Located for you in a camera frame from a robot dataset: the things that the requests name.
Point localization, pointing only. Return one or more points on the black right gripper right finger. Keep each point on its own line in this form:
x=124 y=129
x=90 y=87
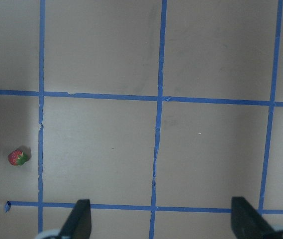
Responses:
x=247 y=223

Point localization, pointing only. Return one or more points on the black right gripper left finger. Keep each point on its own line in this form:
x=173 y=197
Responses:
x=78 y=224

